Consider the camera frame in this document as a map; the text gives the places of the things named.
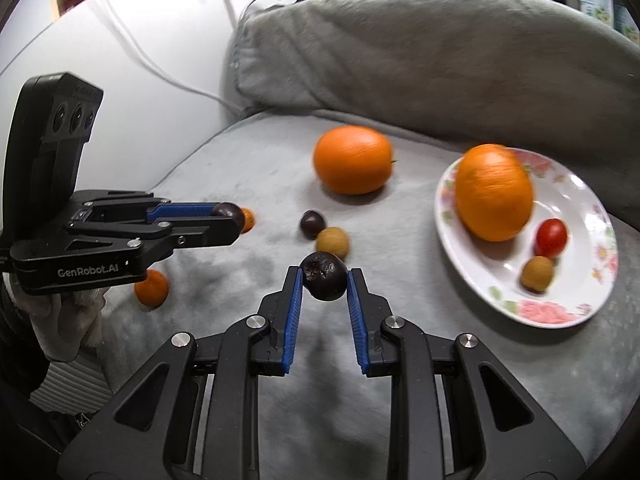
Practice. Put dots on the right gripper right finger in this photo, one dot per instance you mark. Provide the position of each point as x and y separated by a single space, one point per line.
457 412

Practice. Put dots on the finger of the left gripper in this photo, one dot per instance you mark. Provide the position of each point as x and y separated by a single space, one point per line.
170 208
165 237

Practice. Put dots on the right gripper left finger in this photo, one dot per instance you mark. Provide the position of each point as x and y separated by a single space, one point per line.
191 410

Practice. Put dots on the small mandarin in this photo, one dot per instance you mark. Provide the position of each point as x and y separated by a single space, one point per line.
153 290

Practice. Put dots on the small kumquat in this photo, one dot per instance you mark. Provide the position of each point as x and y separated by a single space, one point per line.
249 220

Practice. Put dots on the brown longan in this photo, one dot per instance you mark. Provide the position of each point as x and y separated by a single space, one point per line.
537 274
333 240

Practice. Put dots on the wrinkled dark plum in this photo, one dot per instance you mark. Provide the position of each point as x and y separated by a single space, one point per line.
324 276

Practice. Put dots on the large orange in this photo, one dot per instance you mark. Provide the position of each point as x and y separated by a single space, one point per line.
493 194
353 160

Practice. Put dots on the red cherry tomato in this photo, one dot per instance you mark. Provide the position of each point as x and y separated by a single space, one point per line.
551 238

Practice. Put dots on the white gloved left hand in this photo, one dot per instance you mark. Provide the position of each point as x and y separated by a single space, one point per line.
63 323

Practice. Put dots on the grey seat cushion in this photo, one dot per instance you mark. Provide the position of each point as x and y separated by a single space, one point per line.
324 419

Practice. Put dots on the floral white plate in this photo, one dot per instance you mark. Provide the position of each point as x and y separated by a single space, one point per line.
585 272

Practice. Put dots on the large orange on plate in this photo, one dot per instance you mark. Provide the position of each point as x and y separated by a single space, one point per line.
493 194

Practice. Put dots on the grey back pillow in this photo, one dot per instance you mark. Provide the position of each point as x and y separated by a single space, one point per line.
528 73

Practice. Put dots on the black left camera box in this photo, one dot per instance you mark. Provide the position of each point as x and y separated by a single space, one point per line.
52 121

